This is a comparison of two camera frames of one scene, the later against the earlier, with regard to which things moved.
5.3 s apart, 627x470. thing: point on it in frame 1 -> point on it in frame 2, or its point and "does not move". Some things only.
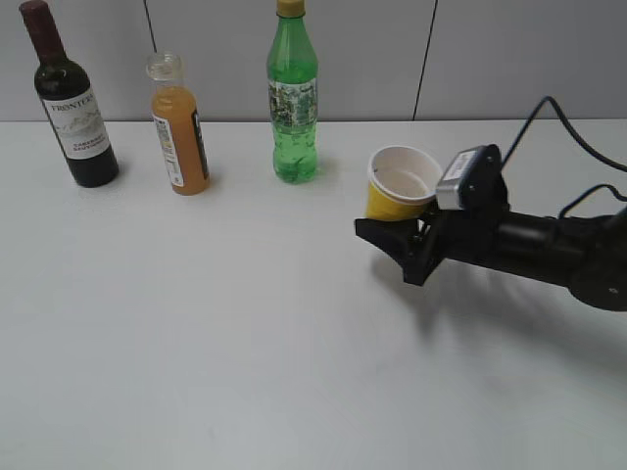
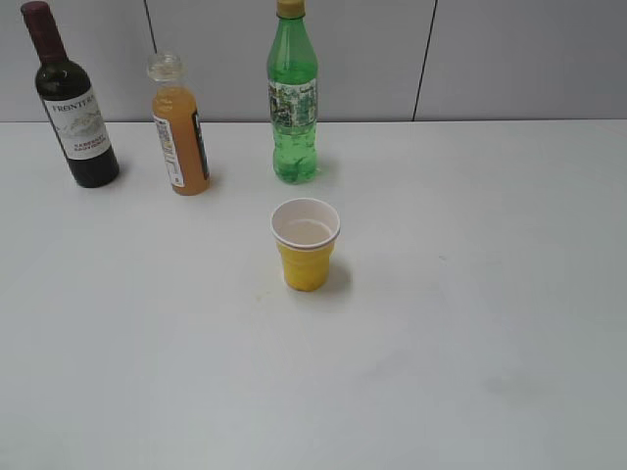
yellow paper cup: (402, 180) -> (305, 230)
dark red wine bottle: (82, 137) does not move
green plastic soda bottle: (293, 100) does not move
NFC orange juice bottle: (177, 124) does not move
